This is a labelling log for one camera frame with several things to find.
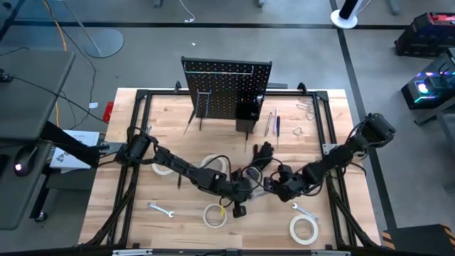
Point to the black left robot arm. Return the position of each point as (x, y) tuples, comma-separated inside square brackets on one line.
[(185, 170)]

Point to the black desk clamp device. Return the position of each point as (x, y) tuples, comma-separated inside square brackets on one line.
[(5, 77)]

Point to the grey plate behind table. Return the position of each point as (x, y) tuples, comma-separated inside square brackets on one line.
[(275, 85)]

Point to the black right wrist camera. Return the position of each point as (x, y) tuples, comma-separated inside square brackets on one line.
[(286, 170)]

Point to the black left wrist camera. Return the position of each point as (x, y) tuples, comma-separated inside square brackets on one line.
[(239, 211)]

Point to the black computer with coloured lights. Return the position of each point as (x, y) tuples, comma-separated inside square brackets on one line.
[(426, 96)]

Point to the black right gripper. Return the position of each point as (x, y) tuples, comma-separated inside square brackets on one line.
[(289, 188)]

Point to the black computer mouse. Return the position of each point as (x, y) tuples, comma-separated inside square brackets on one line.
[(25, 160)]

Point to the white printed paper sheet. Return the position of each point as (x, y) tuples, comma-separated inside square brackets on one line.
[(64, 160)]

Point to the grey desk top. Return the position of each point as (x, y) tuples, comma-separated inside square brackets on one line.
[(32, 99)]

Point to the black hazard-striped box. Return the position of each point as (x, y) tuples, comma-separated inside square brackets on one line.
[(416, 241)]

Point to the white round floor stand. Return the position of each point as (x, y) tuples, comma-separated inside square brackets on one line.
[(343, 22)]

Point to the black aluminium table frame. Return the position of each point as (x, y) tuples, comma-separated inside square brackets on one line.
[(291, 93)]

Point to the black angled support beam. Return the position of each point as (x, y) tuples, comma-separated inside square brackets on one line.
[(71, 144)]

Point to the silver frame bracket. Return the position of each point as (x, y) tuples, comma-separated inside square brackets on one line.
[(131, 252), (330, 253)]

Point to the small white floor tag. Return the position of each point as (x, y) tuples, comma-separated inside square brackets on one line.
[(93, 105)]

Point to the silver metal tool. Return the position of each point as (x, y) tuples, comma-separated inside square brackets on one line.
[(268, 124), (259, 99)]

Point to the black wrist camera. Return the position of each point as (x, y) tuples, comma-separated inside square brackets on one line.
[(286, 170), (239, 211)]

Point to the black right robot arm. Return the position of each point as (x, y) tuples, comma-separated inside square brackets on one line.
[(341, 153)]

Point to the black desk leg with caster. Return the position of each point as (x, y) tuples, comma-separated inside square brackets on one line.
[(41, 216)]

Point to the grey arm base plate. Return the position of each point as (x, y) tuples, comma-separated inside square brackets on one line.
[(112, 147), (330, 148)]

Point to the black pen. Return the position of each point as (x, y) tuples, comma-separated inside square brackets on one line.
[(179, 182)]

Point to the black red-topped equipment case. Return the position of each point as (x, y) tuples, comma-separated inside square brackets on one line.
[(423, 39)]

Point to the black work glove grey cuff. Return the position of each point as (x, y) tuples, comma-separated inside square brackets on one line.
[(264, 151)]

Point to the black metal pegboard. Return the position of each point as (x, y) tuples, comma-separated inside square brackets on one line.
[(220, 89)]

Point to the silver combination wrench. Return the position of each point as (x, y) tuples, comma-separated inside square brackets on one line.
[(305, 212), (160, 209), (261, 194)]

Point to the white masking tape roll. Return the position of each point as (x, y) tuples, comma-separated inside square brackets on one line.
[(291, 230), (161, 171), (221, 160), (205, 217)]

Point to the red flat object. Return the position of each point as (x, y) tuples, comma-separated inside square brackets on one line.
[(108, 111)]

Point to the grey round floor stand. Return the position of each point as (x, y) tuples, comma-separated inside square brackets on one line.
[(106, 42)]

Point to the grey lower desk tray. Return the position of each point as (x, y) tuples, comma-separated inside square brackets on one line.
[(14, 206)]

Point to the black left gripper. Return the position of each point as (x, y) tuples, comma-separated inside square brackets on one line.
[(241, 190)]

